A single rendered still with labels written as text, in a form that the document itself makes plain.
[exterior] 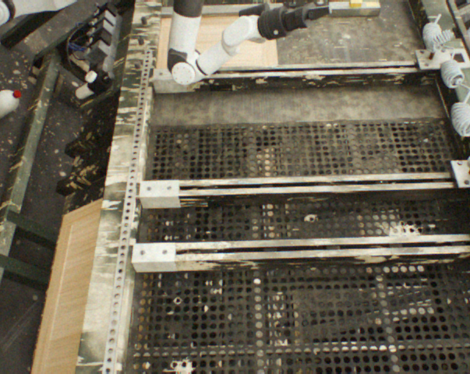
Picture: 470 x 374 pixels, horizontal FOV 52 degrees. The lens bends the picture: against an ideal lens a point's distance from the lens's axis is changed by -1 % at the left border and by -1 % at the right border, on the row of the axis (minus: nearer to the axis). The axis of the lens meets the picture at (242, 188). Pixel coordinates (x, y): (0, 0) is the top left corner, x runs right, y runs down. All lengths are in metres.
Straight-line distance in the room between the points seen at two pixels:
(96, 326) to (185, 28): 0.92
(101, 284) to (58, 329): 0.53
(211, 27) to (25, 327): 1.51
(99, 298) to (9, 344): 0.88
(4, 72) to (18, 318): 1.22
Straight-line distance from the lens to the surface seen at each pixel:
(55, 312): 2.01
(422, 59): 1.97
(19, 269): 2.14
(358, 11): 2.28
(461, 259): 1.58
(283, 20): 1.50
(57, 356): 1.92
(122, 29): 2.22
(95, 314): 1.44
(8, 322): 2.28
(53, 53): 2.76
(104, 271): 1.48
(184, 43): 1.60
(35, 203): 2.51
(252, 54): 2.03
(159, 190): 1.55
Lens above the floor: 1.89
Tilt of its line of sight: 27 degrees down
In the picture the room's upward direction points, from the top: 69 degrees clockwise
